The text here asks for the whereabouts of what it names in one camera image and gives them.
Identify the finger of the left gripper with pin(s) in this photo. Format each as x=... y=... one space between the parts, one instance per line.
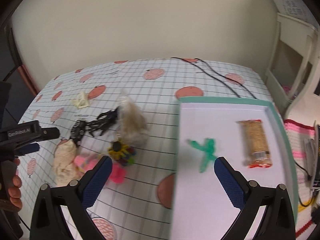
x=27 y=149
x=50 y=133

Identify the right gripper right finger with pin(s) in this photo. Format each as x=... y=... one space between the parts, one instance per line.
x=248 y=196

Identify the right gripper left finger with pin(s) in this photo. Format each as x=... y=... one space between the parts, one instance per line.
x=48 y=221

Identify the black toy car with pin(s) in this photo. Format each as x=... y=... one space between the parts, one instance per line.
x=78 y=131

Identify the cream lace scrunchie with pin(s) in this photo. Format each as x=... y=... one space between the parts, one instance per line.
x=64 y=167

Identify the pink hair roller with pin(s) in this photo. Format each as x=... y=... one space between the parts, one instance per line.
x=87 y=161

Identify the cream small hair clip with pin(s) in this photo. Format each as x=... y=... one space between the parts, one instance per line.
x=81 y=101

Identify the black claw hair clip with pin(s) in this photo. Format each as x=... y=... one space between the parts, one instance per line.
x=103 y=122

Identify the orange snack bar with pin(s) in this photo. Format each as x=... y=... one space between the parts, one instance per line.
x=257 y=145

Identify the yellow multicolour fidget spinner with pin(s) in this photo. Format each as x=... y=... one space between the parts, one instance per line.
x=122 y=153

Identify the cotton swabs plastic bag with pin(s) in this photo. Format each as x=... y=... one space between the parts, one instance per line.
x=132 y=126

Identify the green translucent toy figure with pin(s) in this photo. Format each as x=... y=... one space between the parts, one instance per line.
x=208 y=148

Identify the person's left hand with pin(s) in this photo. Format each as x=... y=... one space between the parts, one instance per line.
x=15 y=193

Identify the smartphone on stand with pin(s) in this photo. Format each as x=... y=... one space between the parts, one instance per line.
x=315 y=177

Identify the white phone stand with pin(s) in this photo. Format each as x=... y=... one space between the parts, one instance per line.
x=309 y=147

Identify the teal shallow box tray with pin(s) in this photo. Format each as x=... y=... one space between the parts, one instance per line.
x=217 y=195

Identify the pink white crochet blanket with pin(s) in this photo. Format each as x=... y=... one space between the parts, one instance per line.
x=308 y=199

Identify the white cutout headboard shelf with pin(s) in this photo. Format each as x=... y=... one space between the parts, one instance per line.
x=292 y=75

